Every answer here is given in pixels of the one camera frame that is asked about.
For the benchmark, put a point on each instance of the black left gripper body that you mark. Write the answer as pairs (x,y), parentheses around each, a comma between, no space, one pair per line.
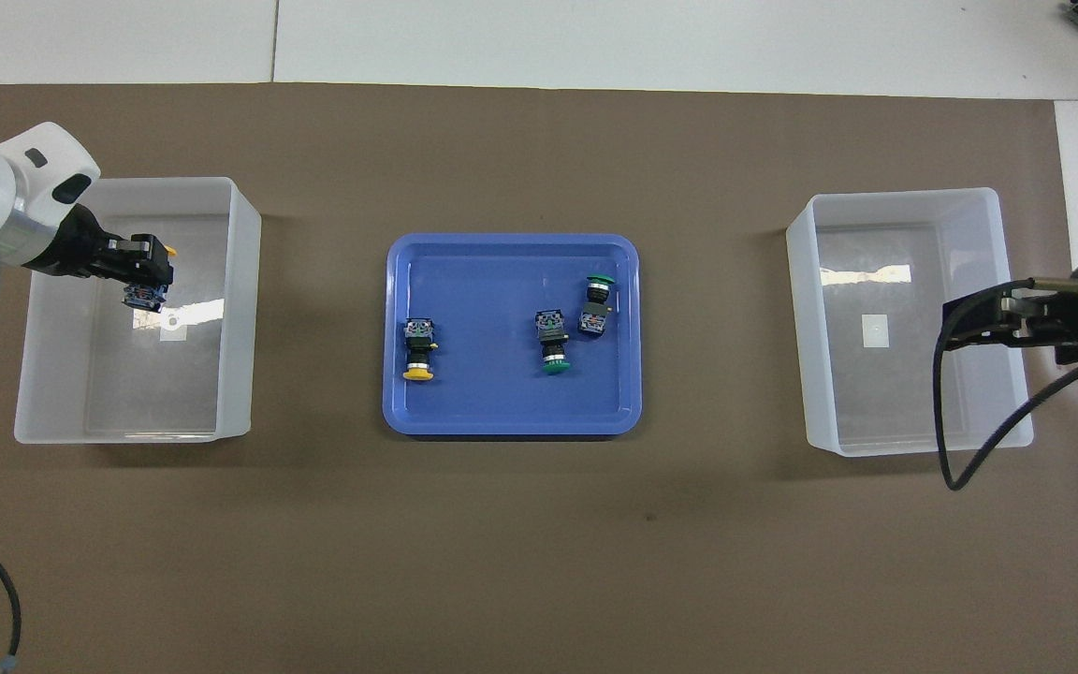
(76,248)

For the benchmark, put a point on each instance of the yellow push button switch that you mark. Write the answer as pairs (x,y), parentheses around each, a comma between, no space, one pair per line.
(143,298)
(418,342)

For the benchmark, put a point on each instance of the green push button switch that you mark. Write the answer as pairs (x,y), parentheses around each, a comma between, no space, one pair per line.
(552,337)
(596,309)

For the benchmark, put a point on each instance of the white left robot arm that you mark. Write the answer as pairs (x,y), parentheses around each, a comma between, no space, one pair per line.
(34,178)

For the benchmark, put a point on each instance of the translucent white plastic box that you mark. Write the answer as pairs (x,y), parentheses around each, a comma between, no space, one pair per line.
(876,412)
(240,281)

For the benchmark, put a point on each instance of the blue plastic tray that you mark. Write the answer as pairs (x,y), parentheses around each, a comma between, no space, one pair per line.
(502,402)

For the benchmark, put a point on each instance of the brown table mat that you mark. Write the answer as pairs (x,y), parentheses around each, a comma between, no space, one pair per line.
(539,562)

